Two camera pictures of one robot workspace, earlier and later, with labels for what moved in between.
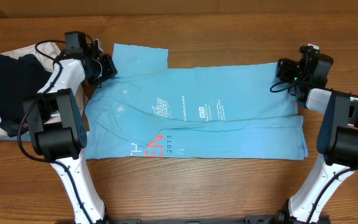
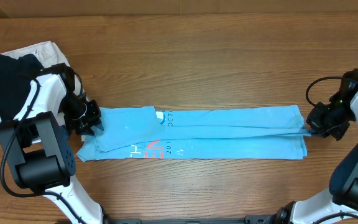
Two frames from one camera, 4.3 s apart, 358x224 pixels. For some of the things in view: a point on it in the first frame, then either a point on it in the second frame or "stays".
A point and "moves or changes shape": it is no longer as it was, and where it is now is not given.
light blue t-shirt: x=148 y=111 moves or changes shape
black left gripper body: x=102 y=69 → x=78 y=116
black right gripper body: x=287 y=73 → x=334 y=120
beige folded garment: x=47 y=52 stays
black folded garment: x=9 y=86 stays
